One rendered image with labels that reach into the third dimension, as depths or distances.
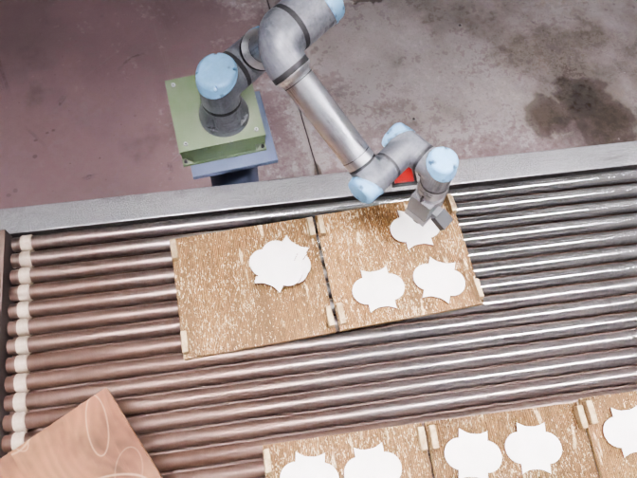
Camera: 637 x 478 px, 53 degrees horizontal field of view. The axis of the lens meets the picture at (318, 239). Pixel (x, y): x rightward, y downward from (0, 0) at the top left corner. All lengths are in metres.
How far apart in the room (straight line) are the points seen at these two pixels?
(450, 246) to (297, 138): 1.40
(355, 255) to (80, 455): 0.87
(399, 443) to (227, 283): 0.62
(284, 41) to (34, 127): 2.08
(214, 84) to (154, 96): 1.51
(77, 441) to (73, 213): 0.67
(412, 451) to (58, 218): 1.18
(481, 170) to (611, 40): 1.94
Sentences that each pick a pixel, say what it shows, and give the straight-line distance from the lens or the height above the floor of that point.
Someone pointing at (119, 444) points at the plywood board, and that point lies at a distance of 1.64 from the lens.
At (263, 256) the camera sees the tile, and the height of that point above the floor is 0.98.
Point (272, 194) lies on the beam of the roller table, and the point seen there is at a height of 0.92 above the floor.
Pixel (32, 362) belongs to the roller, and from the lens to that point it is 1.87.
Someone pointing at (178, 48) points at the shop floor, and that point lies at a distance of 3.46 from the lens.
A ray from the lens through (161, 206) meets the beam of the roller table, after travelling 1.94.
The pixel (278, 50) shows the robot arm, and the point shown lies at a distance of 1.45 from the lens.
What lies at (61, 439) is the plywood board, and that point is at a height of 1.04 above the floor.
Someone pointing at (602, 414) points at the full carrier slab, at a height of 0.94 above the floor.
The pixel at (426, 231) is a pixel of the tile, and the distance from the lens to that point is 1.88.
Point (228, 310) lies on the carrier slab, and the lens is 1.77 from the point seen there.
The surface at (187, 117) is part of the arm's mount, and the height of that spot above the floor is 0.96.
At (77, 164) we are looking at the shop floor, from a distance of 3.19.
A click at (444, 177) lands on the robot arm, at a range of 1.54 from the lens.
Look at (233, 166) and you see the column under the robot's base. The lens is 2.03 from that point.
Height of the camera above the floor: 2.62
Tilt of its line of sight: 66 degrees down
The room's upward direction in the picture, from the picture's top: 6 degrees clockwise
